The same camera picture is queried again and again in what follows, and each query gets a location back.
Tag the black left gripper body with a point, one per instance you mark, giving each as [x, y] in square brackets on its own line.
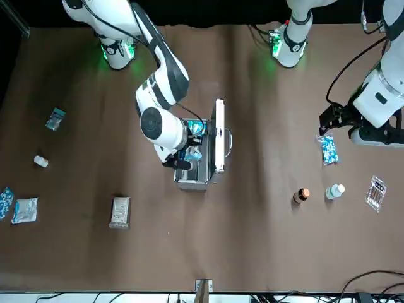
[350, 115]

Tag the clear blister vial pack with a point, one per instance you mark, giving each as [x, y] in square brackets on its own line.
[375, 194]

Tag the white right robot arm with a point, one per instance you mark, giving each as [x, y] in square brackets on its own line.
[151, 123]

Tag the blue white capsule bag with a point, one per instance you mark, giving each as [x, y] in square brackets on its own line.
[5, 203]
[329, 151]

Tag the aluminium frame profile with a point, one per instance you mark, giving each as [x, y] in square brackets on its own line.
[17, 20]

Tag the silver aluminium medical case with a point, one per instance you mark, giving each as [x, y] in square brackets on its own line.
[219, 139]

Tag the white blue surgical packet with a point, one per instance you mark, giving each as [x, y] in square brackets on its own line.
[24, 211]

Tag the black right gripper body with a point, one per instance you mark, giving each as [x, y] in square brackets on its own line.
[180, 162]

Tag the aluminium post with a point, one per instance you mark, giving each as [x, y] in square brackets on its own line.
[203, 292]

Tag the blue cotton swab packet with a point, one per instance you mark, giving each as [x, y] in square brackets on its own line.
[195, 126]

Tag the teal clear bandage packet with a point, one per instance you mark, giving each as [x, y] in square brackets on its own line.
[55, 119]

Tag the black power adapter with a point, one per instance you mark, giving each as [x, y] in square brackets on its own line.
[365, 298]

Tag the small white pill bottle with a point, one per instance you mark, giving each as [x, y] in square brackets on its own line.
[41, 161]

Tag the brown bottle orange cap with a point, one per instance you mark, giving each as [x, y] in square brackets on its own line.
[300, 196]

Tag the clear bottle white cap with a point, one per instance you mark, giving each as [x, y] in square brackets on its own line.
[334, 192]

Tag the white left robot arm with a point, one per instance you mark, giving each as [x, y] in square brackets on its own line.
[293, 41]

